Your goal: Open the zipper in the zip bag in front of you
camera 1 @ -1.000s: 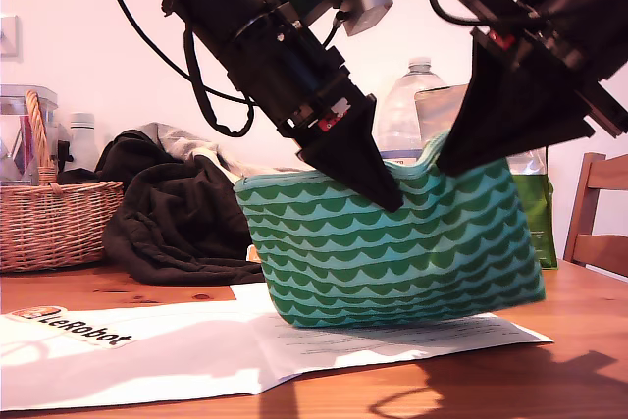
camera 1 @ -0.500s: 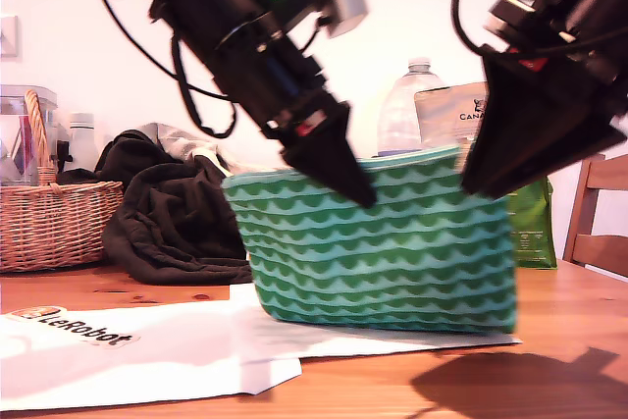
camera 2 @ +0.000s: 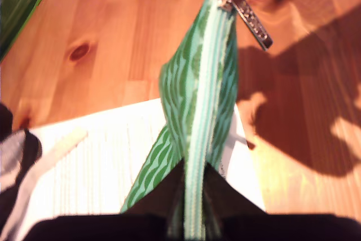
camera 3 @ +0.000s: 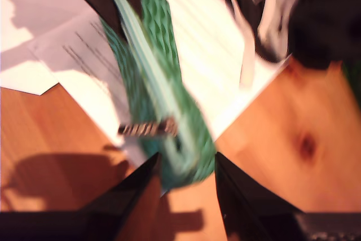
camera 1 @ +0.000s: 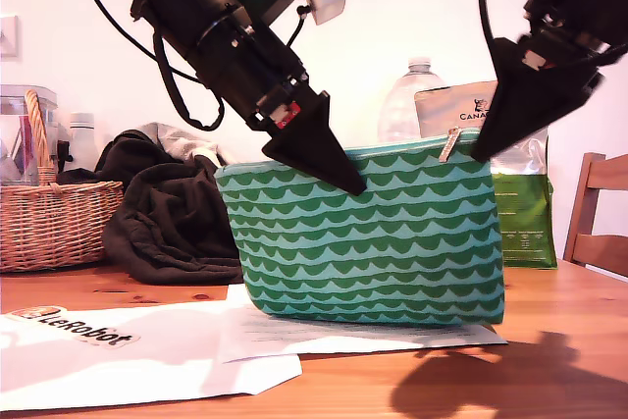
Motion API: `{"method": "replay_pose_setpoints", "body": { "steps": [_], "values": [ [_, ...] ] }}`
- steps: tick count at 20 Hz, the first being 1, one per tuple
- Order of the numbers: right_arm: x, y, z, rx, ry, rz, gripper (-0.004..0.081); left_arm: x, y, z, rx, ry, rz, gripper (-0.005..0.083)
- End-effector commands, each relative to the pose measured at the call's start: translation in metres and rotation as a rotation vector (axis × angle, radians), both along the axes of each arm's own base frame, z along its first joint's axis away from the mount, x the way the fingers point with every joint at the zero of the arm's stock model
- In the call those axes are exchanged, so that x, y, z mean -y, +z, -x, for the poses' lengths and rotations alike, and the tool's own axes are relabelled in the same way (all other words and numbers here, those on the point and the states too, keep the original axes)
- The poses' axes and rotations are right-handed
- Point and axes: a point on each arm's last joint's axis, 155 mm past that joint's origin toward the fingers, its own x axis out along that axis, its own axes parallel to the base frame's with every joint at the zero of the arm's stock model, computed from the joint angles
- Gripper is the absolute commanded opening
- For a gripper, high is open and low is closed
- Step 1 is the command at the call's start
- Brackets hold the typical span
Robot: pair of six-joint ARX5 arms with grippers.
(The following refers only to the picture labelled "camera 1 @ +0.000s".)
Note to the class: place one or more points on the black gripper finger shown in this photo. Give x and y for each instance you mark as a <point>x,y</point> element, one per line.
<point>525,105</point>
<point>314,144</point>

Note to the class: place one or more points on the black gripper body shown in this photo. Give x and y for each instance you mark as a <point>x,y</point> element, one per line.
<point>245,66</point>

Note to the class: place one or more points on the silver zipper pull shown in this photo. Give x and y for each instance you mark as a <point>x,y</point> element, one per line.
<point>449,146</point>

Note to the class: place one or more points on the green wave pattern zip bag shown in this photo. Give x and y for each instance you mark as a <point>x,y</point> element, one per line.
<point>368,242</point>

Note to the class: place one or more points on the green silver Canagan food bag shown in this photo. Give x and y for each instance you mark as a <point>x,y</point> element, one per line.
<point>525,203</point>

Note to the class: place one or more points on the large clear water bottle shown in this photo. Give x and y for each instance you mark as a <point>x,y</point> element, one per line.
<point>397,110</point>

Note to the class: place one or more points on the wooden chair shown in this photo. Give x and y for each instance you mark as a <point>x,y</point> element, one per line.
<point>579,203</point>

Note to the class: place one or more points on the black hoodie with grey lining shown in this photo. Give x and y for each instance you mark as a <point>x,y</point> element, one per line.
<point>162,223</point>

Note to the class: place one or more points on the small white bottle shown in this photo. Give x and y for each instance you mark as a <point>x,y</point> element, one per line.
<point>82,144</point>

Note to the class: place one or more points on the printed white paper sheet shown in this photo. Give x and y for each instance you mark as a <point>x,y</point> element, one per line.
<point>294,335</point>

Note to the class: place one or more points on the clear plastic container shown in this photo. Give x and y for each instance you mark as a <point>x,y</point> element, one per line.
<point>12,144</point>

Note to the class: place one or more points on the large LeRobot sticker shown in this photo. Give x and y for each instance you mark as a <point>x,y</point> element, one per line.
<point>83,330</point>

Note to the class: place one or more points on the blank white paper sheet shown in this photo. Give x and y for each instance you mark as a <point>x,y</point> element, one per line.
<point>122,375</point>

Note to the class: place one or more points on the white wall switch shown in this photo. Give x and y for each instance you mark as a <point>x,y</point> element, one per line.
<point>9,36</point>

